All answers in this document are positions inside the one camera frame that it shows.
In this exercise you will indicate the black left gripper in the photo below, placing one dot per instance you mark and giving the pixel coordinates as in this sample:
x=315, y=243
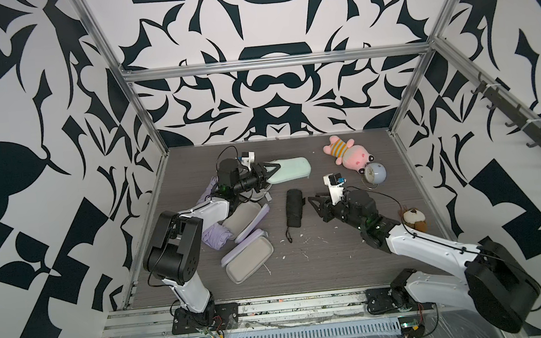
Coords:
x=269, y=174

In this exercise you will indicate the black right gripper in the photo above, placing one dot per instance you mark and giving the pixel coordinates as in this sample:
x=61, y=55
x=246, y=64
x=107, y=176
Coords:
x=324, y=209

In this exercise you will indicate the black umbrella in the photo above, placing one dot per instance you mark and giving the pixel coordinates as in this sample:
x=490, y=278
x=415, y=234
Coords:
x=295, y=202

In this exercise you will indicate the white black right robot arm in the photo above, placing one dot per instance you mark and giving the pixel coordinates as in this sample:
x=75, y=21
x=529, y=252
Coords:
x=483, y=278

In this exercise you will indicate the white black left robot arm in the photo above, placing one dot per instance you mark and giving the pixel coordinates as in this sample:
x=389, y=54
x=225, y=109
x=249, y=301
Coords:
x=225, y=213

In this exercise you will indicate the lavender folded umbrella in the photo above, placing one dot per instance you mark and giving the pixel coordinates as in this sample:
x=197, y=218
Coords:
x=217, y=235

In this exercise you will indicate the lavender open umbrella case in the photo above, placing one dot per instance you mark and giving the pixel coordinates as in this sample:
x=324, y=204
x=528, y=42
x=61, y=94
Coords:
x=248, y=256

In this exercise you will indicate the pink plush pig toy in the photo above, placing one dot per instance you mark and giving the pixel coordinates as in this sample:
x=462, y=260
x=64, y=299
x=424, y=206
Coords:
x=348, y=154

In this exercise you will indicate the blue round alarm clock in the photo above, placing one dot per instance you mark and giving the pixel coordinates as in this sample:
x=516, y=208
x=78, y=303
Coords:
x=373, y=175

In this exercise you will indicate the brown white plush dog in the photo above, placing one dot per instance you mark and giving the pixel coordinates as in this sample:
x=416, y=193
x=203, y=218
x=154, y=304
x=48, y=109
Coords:
x=414, y=219

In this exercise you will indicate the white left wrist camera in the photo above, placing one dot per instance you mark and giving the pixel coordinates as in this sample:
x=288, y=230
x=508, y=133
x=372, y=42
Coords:
x=247, y=159

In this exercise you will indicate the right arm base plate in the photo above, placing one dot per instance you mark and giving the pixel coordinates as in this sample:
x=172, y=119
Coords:
x=381, y=301

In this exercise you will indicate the white perforated cable tray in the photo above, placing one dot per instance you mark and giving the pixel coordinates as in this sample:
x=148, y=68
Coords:
x=351, y=329

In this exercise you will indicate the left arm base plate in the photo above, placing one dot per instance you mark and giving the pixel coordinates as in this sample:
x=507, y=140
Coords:
x=216, y=317

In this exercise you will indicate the aluminium cage frame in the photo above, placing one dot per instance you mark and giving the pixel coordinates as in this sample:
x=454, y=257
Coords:
x=279, y=77

